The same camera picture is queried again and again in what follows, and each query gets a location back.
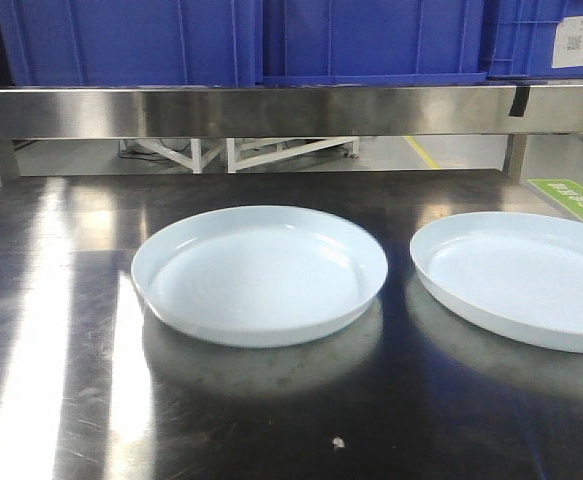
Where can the stainless steel shelf rail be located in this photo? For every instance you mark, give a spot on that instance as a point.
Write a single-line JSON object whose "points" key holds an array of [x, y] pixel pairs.
{"points": [[119, 113]]}

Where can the white metal frame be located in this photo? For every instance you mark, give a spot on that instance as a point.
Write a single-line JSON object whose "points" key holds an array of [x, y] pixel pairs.
{"points": [[237, 154]]}

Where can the right steel shelf post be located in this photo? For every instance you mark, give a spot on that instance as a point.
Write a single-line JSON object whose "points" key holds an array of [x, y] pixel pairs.
{"points": [[514, 156]]}

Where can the small white crumb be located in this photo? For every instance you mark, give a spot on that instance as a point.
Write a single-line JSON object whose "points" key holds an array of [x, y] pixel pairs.
{"points": [[338, 443]]}

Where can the left steel shelf post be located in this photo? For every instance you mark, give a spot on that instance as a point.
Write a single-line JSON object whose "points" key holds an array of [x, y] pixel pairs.
{"points": [[9, 169]]}

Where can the white paper label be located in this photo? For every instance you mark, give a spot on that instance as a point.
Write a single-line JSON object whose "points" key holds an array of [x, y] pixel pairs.
{"points": [[568, 43]]}

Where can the blue plastic crate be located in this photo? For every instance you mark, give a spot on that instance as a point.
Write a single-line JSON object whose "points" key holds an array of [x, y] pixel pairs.
{"points": [[133, 43], [372, 43], [518, 37]]}

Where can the black tape strip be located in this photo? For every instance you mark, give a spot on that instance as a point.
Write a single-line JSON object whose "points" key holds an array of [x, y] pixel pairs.
{"points": [[519, 101]]}

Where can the light blue plate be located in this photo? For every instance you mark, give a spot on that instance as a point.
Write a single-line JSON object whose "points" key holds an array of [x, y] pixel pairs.
{"points": [[514, 274], [260, 276]]}

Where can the middle blue plastic crate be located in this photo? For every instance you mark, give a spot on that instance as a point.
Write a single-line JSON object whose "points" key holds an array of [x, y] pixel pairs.
{"points": [[372, 43]]}

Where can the left blue plastic crate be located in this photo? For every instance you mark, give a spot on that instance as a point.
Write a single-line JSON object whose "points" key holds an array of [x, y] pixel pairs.
{"points": [[133, 43]]}

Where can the green floor sign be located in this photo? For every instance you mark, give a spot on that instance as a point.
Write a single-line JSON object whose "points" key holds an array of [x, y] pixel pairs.
{"points": [[565, 192]]}

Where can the steel shelf post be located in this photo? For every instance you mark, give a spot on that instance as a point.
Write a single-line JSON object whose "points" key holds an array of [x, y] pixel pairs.
{"points": [[9, 169], [514, 156]]}

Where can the right blue plastic crate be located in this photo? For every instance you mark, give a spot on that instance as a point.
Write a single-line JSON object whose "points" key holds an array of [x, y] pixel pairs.
{"points": [[518, 37]]}

